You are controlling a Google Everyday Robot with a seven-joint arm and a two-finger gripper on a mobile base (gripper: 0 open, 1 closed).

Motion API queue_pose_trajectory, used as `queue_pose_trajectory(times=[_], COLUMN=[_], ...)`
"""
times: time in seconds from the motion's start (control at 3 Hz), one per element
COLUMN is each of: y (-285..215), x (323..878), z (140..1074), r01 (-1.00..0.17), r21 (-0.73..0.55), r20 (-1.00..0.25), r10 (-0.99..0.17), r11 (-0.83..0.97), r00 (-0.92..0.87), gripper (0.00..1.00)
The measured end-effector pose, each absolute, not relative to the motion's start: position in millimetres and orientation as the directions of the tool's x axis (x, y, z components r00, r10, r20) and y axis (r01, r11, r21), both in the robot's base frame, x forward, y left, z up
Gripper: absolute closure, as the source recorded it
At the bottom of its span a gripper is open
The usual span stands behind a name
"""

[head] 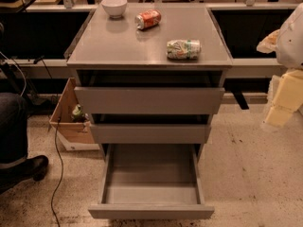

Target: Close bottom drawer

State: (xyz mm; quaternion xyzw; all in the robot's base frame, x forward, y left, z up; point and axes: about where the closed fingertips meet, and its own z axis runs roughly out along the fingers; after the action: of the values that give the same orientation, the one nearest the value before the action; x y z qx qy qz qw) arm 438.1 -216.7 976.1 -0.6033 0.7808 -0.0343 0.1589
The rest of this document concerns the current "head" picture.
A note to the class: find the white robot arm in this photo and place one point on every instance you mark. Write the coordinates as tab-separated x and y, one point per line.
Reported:
287	42

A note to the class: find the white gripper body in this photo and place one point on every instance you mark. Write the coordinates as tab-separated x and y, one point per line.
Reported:
292	44

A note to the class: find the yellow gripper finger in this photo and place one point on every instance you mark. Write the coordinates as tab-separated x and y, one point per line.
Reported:
278	116

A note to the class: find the white ceramic bowl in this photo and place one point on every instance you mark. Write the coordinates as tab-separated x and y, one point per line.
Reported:
114	8

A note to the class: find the grey middle drawer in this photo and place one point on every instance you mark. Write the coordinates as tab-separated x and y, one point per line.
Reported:
151	129

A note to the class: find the grey drawer cabinet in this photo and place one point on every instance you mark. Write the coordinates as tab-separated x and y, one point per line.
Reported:
116	44

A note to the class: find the grey bottom drawer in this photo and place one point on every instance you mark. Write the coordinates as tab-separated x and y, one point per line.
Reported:
151	182

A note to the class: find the cardboard box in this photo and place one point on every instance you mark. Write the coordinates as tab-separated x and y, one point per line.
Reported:
74	135

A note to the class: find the green white soda can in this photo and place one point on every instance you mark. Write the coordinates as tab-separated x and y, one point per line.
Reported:
183	49

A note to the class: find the grey top drawer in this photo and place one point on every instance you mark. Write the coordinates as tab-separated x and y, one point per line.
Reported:
150	92

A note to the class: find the grey drawer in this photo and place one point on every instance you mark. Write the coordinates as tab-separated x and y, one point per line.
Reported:
151	182
151	129
150	92

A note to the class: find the orange soda can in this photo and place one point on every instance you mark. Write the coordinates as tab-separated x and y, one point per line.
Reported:
147	19

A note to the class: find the black shoe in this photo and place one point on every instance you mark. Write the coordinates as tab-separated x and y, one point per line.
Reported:
33	168

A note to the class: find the green bottle in box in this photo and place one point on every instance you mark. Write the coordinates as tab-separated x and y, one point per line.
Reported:
77	114

